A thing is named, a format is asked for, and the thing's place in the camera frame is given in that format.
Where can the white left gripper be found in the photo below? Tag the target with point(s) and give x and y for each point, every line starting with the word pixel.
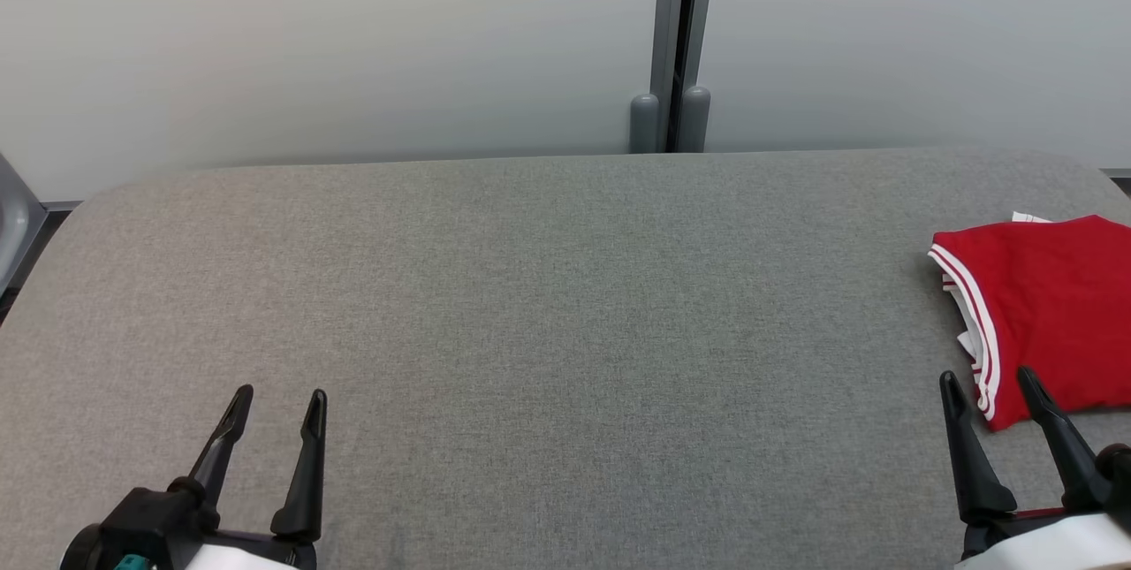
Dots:
pixel 247 552

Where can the grey fabric sofa cushion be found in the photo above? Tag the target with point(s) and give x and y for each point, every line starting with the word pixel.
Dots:
pixel 548 331

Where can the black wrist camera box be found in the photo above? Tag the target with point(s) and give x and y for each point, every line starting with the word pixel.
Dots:
pixel 1118 490
pixel 146 526

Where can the grey metal partition post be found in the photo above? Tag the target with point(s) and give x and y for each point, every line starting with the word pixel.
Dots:
pixel 676 40

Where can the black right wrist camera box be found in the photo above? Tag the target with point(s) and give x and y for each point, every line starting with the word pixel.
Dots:
pixel 1118 490

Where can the red and white basketball jersey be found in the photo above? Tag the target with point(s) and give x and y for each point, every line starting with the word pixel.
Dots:
pixel 1051 314

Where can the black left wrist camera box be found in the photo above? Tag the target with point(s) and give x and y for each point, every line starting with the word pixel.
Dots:
pixel 146 526

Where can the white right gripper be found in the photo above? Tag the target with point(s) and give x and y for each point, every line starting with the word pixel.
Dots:
pixel 1043 543

